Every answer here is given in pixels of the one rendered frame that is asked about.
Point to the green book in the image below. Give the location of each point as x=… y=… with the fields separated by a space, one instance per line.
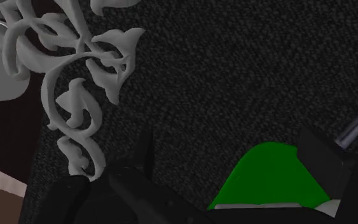
x=268 y=176

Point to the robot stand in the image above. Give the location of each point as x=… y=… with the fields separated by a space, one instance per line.
x=11 y=136

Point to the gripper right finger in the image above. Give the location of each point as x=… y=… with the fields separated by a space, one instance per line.
x=324 y=164

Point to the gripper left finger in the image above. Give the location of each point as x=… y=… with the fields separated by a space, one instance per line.
x=126 y=198

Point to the grey pen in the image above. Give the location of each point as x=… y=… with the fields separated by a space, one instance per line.
x=357 y=124

